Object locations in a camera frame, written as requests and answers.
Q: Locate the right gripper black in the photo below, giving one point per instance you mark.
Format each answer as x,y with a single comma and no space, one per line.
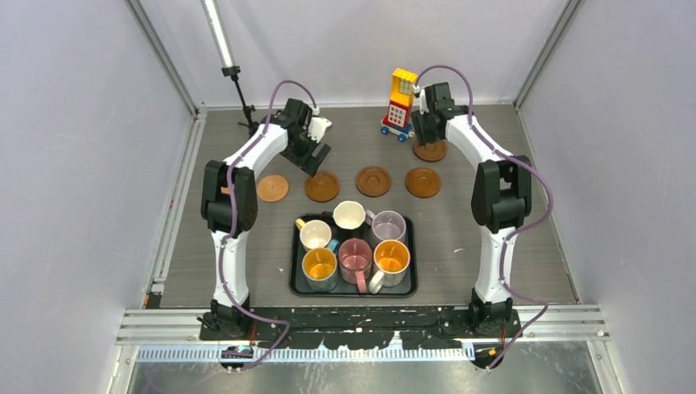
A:
423,136

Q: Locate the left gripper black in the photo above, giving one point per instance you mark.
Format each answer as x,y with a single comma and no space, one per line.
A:
313,162

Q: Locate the dark wooden coaster two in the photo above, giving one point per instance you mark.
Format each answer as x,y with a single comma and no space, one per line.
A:
432,152

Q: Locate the dark wooden coaster one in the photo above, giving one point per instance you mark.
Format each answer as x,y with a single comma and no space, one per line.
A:
322,187

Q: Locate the light woven coaster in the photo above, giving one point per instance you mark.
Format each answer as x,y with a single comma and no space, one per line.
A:
273,188

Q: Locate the dark wooden coaster three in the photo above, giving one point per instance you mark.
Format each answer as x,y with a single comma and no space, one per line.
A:
423,182

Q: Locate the dark wooden coaster four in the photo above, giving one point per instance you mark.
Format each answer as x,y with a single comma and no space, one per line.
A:
373,181

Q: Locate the white cup black outside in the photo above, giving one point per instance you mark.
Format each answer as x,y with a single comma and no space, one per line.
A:
346,220

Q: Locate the cream cup yellow handle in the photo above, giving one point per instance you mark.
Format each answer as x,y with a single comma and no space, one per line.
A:
313,233

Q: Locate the lilac textured mug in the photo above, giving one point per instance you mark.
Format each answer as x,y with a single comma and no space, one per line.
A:
384,226

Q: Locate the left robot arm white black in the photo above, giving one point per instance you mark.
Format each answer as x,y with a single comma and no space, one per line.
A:
229,202

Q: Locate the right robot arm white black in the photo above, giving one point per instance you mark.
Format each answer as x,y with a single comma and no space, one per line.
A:
500,201

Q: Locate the toy block tower on wheels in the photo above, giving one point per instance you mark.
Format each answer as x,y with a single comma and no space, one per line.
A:
397,119

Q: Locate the pink patterned mug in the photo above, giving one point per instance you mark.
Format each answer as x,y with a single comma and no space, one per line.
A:
355,263

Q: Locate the blue mug yellow inside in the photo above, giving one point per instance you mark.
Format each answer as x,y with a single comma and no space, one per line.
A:
320,267

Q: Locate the white mug orange inside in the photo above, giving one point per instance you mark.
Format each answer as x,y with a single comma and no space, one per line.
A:
391,259

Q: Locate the black serving tray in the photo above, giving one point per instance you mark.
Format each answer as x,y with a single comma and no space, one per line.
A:
299,284

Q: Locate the silver microphone on tripod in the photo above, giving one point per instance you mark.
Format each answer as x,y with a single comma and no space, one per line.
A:
230,68

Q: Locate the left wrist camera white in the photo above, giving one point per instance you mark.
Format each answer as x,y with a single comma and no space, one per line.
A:
318,127

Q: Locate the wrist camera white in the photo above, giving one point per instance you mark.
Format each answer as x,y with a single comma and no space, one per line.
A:
318,127
421,98

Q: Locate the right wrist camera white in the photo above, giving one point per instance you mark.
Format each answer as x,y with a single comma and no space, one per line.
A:
421,98

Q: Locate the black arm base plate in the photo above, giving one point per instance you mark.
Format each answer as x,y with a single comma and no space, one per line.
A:
357,328

